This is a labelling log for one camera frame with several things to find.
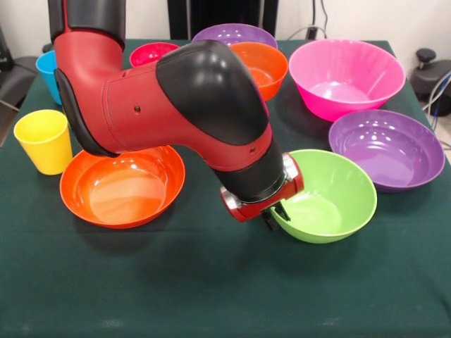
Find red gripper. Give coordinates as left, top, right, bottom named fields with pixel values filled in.
left=219, top=151, right=305, bottom=232

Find green bowl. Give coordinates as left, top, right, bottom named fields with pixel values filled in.
left=269, top=149, right=378, bottom=244

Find purple bowl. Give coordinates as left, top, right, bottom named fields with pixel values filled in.
left=191, top=23, right=279, bottom=50
left=328, top=109, right=446, bottom=194

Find large pink bowl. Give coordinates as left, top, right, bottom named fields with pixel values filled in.
left=288, top=38, right=407, bottom=123

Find small orange bowl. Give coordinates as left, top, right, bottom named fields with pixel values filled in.
left=228, top=42, right=290, bottom=102

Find small red bowl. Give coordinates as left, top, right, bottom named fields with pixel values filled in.
left=129, top=42, right=181, bottom=68

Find blue plastic cup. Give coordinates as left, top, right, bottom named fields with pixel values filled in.
left=35, top=50, right=63, bottom=106

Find dark green table cloth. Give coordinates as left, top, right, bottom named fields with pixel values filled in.
left=0, top=37, right=451, bottom=338

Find large orange bowl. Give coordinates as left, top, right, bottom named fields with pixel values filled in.
left=58, top=144, right=186, bottom=230

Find black equipment with knob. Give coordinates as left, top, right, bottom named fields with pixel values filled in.
left=410, top=48, right=451, bottom=117

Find yellow plastic cup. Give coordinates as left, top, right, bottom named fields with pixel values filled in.
left=13, top=109, right=73, bottom=176

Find black chair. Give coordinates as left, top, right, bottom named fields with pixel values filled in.
left=0, top=24, right=38, bottom=112

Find grey cable with plug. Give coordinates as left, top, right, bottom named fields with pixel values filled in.
left=287, top=24, right=329, bottom=42

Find grey and blue cables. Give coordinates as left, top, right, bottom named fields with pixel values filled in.
left=421, top=70, right=451, bottom=117

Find black hanging cable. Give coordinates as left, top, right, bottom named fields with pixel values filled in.
left=319, top=0, right=330, bottom=39

